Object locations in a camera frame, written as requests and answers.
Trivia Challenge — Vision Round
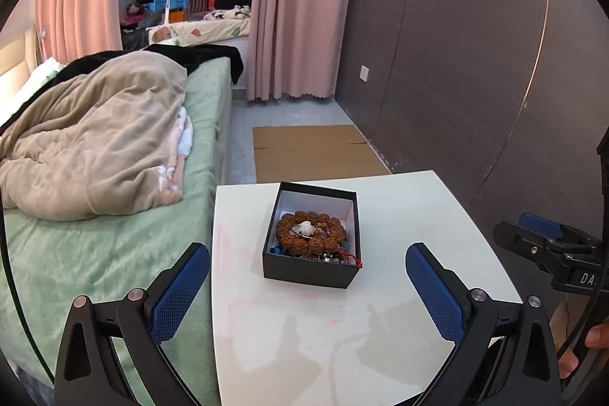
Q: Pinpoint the stuffed toy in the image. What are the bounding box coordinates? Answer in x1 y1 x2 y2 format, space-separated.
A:
121 2 146 29

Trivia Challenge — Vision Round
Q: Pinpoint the beige blanket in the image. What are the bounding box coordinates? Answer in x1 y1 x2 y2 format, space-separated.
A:
0 49 188 221

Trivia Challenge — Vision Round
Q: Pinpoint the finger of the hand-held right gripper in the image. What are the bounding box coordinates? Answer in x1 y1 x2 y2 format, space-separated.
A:
492 212 601 270

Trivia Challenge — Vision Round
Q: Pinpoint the black cloth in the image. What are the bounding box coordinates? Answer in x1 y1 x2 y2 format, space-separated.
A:
57 43 244 86

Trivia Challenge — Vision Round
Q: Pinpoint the person's right hand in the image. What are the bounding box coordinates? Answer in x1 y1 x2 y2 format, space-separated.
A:
552 299 609 381

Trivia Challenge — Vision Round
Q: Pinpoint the flat cardboard sheet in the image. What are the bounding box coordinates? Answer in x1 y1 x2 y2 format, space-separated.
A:
252 124 393 184

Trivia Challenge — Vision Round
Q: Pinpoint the pink floral fleece blanket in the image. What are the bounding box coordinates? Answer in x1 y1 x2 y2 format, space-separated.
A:
152 104 196 204

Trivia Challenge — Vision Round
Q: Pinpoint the dark multicolour bead bracelet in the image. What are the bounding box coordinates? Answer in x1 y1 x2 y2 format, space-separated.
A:
285 249 348 265

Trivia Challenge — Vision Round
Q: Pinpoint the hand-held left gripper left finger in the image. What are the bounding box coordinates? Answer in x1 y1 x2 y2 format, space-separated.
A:
54 242 211 406

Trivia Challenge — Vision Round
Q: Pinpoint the black and white plush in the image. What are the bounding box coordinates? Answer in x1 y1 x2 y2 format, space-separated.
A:
206 4 252 22

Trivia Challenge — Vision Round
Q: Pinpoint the bed with green sheet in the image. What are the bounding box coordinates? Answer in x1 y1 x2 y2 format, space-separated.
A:
0 54 234 406

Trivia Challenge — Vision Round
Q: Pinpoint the beige headboard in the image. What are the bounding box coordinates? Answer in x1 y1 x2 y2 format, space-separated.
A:
0 30 41 102

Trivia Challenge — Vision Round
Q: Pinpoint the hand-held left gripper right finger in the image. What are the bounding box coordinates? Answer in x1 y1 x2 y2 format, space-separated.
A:
404 242 563 406

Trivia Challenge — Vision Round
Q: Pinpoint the cream printed bench cushion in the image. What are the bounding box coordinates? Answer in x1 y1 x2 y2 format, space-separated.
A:
147 18 253 48

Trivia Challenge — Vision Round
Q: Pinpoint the black jewelry box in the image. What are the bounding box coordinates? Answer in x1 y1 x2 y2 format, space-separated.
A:
263 182 363 290

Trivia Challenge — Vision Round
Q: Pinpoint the pale green pillow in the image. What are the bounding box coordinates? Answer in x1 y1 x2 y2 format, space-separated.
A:
0 56 67 121

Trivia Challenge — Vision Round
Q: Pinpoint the brown bead bracelet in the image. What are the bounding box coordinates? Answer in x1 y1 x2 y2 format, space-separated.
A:
275 209 347 255

